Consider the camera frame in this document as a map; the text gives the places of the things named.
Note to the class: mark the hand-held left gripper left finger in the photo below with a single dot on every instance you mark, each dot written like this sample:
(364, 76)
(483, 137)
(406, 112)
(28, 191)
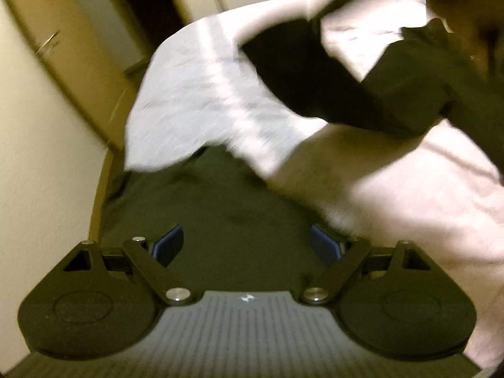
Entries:
(169, 244)

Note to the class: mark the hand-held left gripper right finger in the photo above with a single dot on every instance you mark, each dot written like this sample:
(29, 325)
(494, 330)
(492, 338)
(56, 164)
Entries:
(325, 246)

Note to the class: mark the large black garment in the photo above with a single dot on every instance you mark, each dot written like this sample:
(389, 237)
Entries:
(236, 212)

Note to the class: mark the dark cloth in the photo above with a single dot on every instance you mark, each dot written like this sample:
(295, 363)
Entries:
(299, 71)

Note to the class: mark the light textured bedspread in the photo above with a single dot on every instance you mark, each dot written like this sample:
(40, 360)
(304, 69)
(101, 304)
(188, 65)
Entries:
(197, 86)

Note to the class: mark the beige cabinet door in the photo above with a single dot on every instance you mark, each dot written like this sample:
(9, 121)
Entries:
(78, 67)

